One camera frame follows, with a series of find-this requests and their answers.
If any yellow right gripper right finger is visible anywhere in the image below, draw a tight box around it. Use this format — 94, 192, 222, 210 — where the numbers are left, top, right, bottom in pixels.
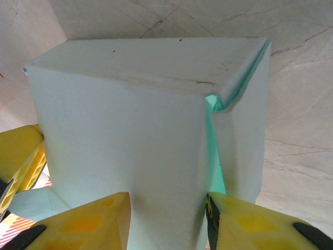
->
204, 192, 333, 250

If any light blue paper box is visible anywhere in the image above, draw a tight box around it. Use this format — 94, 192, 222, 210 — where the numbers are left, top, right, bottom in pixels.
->
9, 37, 272, 250

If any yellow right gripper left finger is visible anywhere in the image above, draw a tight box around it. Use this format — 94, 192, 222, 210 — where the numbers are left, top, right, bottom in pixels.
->
0, 192, 132, 250

